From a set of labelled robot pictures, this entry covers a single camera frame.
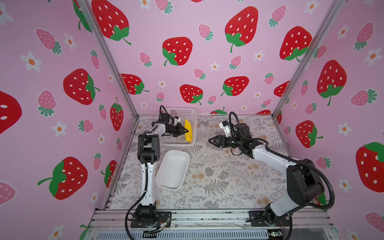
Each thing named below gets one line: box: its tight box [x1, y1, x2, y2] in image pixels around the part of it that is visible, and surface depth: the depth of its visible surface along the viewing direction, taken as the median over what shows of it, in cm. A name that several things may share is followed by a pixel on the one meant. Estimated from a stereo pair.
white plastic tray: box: [155, 149, 190, 191], surface depth 92 cm
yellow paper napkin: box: [185, 118, 193, 143], surface depth 106 cm
